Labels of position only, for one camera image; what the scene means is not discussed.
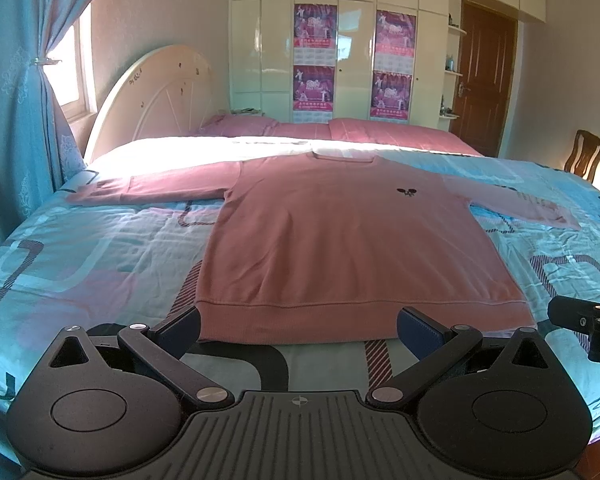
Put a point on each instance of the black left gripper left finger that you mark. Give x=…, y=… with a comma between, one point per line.
x=101, y=406

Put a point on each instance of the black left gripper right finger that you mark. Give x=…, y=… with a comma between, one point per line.
x=490, y=407

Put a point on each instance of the pink long-sleeve sweater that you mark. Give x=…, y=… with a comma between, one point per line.
x=310, y=249

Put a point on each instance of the brown wooden chair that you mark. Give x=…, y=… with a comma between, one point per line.
x=584, y=157

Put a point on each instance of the white corner shelves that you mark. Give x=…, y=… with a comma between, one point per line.
x=452, y=73

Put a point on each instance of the blue window curtain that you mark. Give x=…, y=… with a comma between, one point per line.
x=38, y=153

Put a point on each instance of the pink folded blanket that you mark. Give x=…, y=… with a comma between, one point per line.
x=382, y=133

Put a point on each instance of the brown wooden door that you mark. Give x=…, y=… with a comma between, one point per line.
x=486, y=65

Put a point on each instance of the lower right pink poster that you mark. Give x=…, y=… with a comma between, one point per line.
x=391, y=96

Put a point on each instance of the pink poster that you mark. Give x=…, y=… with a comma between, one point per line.
x=315, y=34
x=395, y=42
x=313, y=97
x=391, y=96

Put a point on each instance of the pink pillow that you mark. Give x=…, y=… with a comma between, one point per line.
x=237, y=125

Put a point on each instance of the cream curved headboard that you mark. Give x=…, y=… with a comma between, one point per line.
x=166, y=92

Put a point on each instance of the upper right pink poster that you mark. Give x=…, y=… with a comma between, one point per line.
x=395, y=42

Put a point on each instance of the lower left pink poster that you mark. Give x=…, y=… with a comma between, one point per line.
x=313, y=97

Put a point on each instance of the upper left pink poster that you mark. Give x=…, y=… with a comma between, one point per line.
x=315, y=34

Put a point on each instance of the cream glossy wardrobe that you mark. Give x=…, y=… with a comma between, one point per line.
x=262, y=54

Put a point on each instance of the window with frame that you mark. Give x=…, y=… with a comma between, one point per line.
x=71, y=72

